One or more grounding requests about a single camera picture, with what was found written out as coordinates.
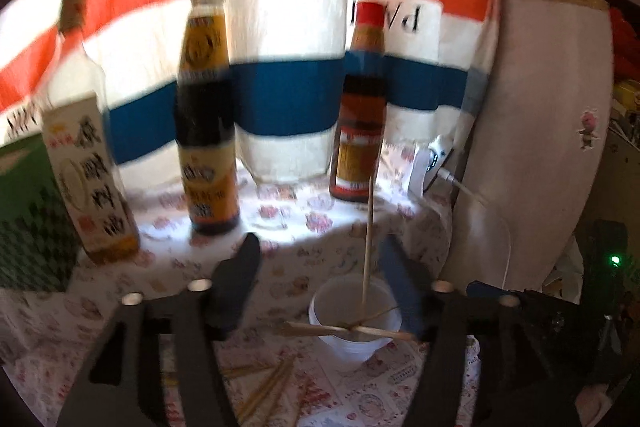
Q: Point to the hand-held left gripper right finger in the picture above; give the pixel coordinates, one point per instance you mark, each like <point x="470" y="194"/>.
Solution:
<point x="400" y="287"/>

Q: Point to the white charger plug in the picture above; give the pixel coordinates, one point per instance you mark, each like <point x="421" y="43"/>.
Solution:
<point x="425" y="162"/>

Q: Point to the bunch of wooden chopsticks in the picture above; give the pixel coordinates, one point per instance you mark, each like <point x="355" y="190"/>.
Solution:
<point x="270" y="384"/>

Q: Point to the pink fabric cover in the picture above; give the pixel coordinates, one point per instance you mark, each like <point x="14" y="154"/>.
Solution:
<point x="540" y="107"/>

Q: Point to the patchwork print cloth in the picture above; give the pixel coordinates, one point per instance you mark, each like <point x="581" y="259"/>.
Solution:
<point x="380" y="397"/>

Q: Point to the wooden chopstick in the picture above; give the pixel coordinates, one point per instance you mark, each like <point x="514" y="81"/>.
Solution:
<point x="320" y="329"/>
<point x="370" y="217"/>
<point x="380" y="314"/>

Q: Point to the red cloth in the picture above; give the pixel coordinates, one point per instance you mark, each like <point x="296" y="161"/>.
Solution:
<point x="625" y="42"/>

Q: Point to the clear bottle with white label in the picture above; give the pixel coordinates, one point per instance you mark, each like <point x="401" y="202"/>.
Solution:
<point x="90" y="167"/>

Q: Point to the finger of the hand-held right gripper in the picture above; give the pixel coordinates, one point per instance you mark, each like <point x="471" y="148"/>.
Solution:
<point x="485" y="289"/>

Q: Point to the white plastic cup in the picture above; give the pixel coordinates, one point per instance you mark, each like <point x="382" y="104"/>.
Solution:
<point x="350" y="347"/>

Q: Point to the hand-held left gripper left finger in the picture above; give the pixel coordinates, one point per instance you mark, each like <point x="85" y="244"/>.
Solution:
<point x="240" y="277"/>

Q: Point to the person's right hand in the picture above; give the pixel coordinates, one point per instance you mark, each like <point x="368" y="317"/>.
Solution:
<point x="597" y="407"/>

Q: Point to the bear print tablecloth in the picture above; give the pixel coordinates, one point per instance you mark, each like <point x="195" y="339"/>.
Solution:
<point x="310" y="227"/>

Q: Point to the red-capped sauce bottle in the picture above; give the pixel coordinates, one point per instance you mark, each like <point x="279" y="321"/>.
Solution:
<point x="359" y="107"/>

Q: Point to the green checkered box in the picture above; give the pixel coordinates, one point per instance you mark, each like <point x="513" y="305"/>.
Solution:
<point x="30" y="217"/>

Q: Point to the dark sauce bottle yellow label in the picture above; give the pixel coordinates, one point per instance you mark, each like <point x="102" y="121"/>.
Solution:
<point x="207" y="117"/>

